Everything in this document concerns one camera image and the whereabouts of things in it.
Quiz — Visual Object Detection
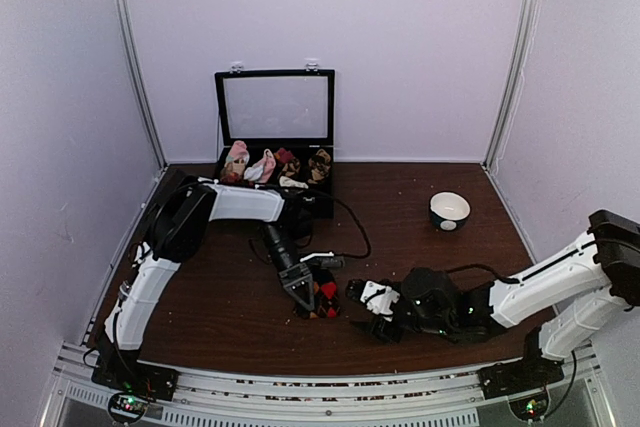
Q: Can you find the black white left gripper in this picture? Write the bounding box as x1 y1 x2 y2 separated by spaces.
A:
259 223 314 313

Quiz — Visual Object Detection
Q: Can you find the red orange argyle sock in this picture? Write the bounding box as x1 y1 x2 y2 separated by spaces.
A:
293 268 341 320

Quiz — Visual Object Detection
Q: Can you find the beige brown argyle sock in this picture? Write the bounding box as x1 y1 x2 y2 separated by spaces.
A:
307 148 332 185

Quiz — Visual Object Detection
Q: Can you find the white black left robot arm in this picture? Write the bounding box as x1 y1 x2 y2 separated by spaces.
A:
96 176 345 391

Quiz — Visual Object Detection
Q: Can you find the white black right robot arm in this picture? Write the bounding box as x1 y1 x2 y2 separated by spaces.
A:
346 210 639 389

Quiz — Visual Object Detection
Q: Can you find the white bowl dark outside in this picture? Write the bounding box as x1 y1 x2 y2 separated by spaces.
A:
429 192 471 232

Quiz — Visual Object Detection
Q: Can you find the white sock in box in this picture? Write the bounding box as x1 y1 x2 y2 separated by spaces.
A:
279 176 309 190

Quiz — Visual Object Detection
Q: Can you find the brown patterned rolled sock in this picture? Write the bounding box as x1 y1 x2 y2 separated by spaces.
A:
279 157 301 180

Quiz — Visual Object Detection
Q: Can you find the white pink sock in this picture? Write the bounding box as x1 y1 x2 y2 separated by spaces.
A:
244 149 276 184

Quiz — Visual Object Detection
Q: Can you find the dark red rolled sock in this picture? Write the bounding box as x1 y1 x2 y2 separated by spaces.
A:
274 147 295 165

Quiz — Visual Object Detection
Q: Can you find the pink rolled sock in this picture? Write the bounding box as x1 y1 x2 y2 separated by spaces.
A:
224 140 250 176

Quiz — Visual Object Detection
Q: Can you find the black box with glass lid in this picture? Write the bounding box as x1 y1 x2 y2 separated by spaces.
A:
214 69 336 219

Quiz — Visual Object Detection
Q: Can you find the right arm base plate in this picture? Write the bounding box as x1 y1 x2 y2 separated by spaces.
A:
477 357 564 399

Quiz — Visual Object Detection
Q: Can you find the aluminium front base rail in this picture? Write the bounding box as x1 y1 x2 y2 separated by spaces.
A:
39 339 616 427

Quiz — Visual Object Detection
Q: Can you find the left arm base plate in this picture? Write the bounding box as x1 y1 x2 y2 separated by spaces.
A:
91 336 179 401

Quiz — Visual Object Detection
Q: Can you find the aluminium frame post right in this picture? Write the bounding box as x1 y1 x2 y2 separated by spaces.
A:
484 0 539 172

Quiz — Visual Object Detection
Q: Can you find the aluminium frame post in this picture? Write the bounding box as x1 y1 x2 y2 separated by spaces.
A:
484 0 539 172
114 0 167 169

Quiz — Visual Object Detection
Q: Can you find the aluminium frame post left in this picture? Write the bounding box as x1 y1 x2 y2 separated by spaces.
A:
114 0 167 169

